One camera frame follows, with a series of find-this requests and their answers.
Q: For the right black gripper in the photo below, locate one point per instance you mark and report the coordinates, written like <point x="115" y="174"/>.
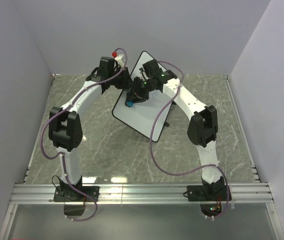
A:
<point x="137" y="96"/>

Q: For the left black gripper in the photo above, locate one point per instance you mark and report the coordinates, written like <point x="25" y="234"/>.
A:
<point x="128" y="80"/>

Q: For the blue whiteboard eraser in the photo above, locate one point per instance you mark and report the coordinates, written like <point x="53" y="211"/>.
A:
<point x="129" y="103"/>

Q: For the white whiteboard black frame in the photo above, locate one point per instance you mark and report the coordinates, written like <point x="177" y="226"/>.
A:
<point x="141" y="116"/>

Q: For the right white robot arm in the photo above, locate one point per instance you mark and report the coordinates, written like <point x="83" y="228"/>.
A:
<point x="203" y="119"/>

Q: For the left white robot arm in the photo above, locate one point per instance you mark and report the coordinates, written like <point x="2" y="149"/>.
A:
<point x="65" y="127"/>

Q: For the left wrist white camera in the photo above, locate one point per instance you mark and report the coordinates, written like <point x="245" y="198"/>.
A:
<point x="120" y="59"/>

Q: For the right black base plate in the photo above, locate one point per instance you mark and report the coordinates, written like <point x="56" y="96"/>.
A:
<point x="206" y="193"/>

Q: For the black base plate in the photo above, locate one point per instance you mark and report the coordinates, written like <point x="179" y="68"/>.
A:
<point x="206" y="193"/>
<point x="67" y="194"/>

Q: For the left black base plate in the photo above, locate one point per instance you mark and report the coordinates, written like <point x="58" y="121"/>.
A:
<point x="67" y="194"/>

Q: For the aluminium front rail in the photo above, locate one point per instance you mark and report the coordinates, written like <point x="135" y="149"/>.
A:
<point x="139" y="194"/>

